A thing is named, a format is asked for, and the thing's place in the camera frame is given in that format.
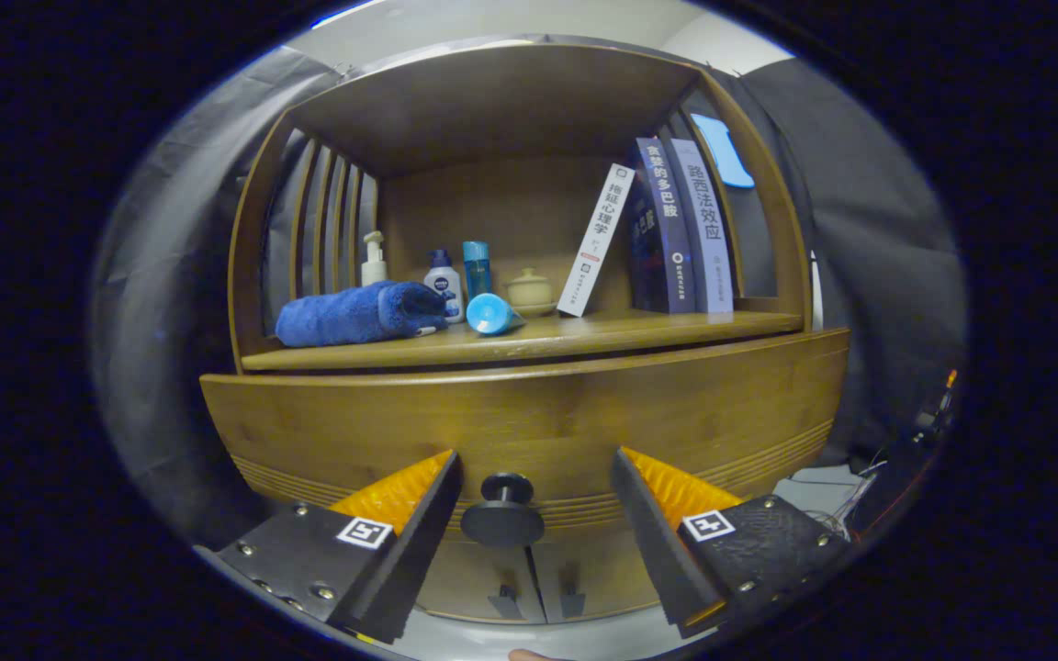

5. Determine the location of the beige lidded teacup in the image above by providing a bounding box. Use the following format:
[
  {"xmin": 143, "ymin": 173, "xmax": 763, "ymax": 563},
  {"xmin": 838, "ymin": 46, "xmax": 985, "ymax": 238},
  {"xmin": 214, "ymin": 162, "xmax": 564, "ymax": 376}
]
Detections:
[{"xmin": 505, "ymin": 267, "xmax": 557, "ymax": 318}]

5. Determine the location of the white pump bottle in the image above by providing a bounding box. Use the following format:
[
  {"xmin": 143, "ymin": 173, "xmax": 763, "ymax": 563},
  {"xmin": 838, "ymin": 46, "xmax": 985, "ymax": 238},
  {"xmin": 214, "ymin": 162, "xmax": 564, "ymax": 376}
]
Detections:
[{"xmin": 361, "ymin": 230, "xmax": 389, "ymax": 287}]

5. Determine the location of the black and orange device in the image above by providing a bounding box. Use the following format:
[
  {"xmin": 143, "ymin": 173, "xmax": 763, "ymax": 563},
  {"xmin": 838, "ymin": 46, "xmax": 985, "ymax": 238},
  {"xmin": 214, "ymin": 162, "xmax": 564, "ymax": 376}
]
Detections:
[{"xmin": 846, "ymin": 367, "xmax": 960, "ymax": 533}]

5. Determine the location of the wooden cabinet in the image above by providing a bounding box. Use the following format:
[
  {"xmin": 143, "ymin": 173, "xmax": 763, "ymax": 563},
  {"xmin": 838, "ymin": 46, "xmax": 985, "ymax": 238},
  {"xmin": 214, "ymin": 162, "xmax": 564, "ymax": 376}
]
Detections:
[{"xmin": 228, "ymin": 41, "xmax": 813, "ymax": 625}]

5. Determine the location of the white bottle with blue cap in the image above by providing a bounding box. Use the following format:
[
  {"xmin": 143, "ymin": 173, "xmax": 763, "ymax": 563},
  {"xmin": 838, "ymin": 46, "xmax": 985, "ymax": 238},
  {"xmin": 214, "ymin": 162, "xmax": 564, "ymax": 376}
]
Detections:
[{"xmin": 423, "ymin": 249, "xmax": 466, "ymax": 323}]

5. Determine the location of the wooden cabinet door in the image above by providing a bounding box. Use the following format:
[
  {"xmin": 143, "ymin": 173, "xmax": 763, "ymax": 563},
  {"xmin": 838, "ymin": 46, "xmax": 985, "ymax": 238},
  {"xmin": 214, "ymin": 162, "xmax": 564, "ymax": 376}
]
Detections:
[
  {"xmin": 414, "ymin": 537, "xmax": 539, "ymax": 623},
  {"xmin": 529, "ymin": 532, "xmax": 668, "ymax": 621}
]

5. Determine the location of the wooden countertop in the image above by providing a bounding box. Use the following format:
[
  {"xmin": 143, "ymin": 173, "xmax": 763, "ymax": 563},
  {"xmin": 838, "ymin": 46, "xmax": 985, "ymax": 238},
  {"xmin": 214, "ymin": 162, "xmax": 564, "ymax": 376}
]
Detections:
[{"xmin": 242, "ymin": 308, "xmax": 805, "ymax": 373}]

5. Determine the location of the blue and white tube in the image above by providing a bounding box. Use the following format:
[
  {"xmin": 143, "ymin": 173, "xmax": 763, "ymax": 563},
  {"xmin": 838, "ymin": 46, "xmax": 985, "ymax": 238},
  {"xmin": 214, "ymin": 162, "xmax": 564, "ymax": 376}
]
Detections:
[{"xmin": 467, "ymin": 293, "xmax": 527, "ymax": 337}]

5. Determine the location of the black backdrop cloth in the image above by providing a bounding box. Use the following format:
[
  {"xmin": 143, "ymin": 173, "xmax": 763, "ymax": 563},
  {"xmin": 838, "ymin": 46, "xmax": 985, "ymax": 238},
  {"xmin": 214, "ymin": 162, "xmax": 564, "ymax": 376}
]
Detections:
[{"xmin": 88, "ymin": 37, "xmax": 969, "ymax": 552}]

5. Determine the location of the dark blue book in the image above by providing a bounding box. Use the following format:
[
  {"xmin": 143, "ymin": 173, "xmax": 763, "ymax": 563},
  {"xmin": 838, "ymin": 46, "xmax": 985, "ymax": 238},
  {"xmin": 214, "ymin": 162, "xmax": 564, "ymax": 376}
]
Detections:
[{"xmin": 636, "ymin": 138, "xmax": 697, "ymax": 315}]

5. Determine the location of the black book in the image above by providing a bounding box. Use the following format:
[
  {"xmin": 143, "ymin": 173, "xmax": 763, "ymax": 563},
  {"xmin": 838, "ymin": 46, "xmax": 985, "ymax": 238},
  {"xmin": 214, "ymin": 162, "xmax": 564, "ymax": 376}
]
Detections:
[{"xmin": 628, "ymin": 174, "xmax": 668, "ymax": 313}]

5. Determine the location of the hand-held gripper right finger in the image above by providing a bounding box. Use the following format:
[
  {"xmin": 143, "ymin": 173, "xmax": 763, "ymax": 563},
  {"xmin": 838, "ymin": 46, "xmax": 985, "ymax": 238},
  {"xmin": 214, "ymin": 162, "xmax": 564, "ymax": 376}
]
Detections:
[{"xmin": 610, "ymin": 446, "xmax": 853, "ymax": 641}]

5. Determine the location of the blue folded towel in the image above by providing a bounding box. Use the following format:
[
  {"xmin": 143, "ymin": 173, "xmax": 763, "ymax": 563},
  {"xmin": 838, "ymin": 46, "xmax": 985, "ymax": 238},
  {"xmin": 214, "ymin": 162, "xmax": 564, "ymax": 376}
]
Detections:
[{"xmin": 276, "ymin": 281, "xmax": 449, "ymax": 348}]

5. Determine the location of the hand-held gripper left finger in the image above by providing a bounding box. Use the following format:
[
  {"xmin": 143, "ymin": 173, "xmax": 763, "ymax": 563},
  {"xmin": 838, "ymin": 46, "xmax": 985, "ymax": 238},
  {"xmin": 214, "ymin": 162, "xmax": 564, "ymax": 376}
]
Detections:
[{"xmin": 215, "ymin": 448, "xmax": 464, "ymax": 645}]

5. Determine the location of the white book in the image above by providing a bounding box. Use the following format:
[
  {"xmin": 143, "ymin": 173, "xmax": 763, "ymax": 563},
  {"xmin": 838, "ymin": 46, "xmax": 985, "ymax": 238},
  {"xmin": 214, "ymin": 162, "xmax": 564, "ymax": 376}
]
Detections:
[{"xmin": 557, "ymin": 163, "xmax": 636, "ymax": 319}]

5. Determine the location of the black round drawer knob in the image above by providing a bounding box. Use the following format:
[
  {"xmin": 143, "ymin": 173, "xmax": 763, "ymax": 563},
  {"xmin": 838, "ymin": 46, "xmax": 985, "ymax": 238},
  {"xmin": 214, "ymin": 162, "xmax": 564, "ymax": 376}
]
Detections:
[{"xmin": 461, "ymin": 473, "xmax": 546, "ymax": 549}]

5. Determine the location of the pale lilac book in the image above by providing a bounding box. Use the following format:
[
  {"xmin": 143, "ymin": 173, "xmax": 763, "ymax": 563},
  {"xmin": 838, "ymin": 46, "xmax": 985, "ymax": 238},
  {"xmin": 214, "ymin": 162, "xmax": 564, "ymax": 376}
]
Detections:
[{"xmin": 670, "ymin": 139, "xmax": 735, "ymax": 315}]

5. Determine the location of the clear blue bottle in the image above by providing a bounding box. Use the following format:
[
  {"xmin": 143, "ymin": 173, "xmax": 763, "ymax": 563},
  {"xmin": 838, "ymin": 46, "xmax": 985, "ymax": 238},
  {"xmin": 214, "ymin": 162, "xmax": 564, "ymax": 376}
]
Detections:
[{"xmin": 462, "ymin": 241, "xmax": 493, "ymax": 299}]

